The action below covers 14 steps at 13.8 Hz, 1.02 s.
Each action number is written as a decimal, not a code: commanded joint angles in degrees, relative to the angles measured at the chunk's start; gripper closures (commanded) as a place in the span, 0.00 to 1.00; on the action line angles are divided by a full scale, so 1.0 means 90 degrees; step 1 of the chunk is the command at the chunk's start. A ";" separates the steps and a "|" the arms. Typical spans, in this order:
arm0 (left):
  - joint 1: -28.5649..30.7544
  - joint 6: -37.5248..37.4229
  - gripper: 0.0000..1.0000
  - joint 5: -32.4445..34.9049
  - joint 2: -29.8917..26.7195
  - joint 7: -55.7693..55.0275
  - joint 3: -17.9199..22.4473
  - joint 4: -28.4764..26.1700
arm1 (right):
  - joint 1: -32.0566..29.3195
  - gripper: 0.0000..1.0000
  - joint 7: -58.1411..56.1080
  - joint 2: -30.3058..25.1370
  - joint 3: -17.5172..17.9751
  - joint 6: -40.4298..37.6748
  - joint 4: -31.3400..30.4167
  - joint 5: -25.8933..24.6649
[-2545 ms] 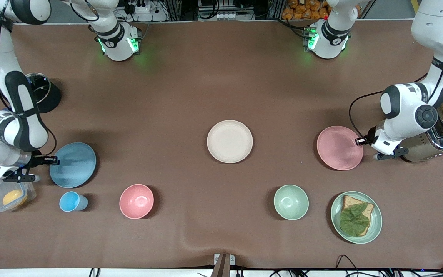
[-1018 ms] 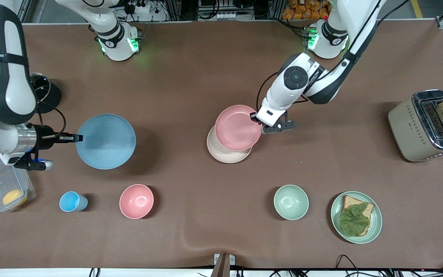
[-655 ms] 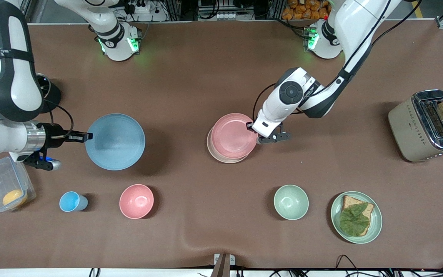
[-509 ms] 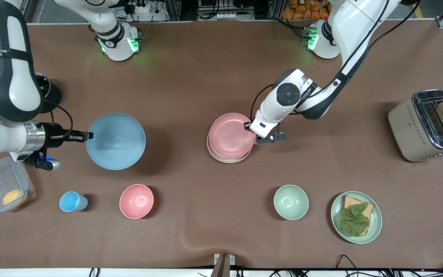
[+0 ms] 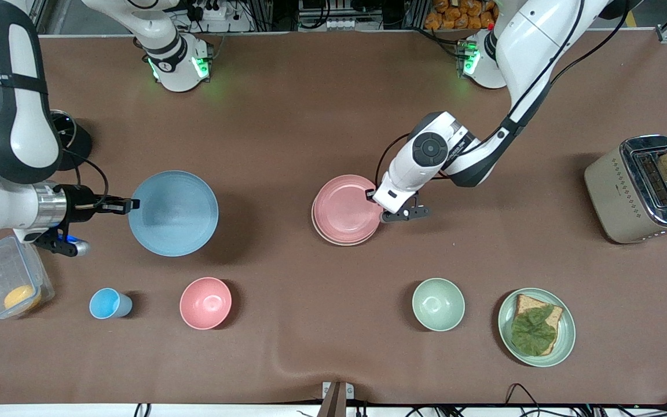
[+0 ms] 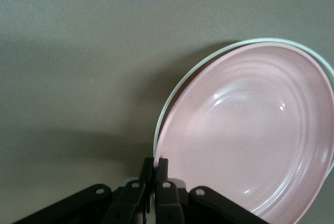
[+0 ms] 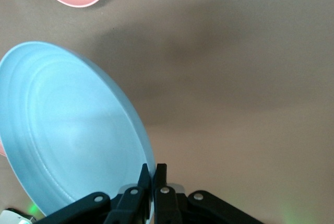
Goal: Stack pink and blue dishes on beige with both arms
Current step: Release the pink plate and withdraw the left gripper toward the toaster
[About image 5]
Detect beige plate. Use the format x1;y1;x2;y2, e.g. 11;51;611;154
311;197;382;247

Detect pink plate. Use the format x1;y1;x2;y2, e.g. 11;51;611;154
313;174;382;243

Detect pink bowl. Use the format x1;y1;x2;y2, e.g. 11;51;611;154
179;277;233;331

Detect white power strip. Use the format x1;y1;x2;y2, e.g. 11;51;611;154
190;0;237;22

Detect brown table mat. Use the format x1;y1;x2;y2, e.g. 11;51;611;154
0;29;667;405

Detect blue cup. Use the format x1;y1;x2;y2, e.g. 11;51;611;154
89;287;134;320

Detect metal table edge bracket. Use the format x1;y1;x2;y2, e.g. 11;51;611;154
317;381;355;417

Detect green plate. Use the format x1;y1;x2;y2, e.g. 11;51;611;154
497;287;577;368

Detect glass lid blue knob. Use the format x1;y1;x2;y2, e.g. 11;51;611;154
51;111;77;150

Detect black looped floor cable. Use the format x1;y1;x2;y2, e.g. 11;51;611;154
504;383;548;408

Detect orange round fruit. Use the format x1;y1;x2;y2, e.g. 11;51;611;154
3;284;42;312

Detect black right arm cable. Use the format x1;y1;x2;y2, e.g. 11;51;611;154
60;149;109;202

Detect orange snack bags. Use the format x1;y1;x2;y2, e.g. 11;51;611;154
424;0;499;30

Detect brown bread slice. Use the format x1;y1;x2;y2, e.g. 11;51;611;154
513;294;565;356

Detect blue plate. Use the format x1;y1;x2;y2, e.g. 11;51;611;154
128;170;219;258

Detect black pot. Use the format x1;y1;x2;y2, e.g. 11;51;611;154
50;109;93;172

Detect green lettuce leaf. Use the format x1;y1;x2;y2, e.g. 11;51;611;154
510;305;559;357

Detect green bowl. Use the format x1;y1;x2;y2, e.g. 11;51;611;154
412;278;466;332

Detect beige chrome toaster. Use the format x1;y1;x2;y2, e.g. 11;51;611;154
584;134;667;245

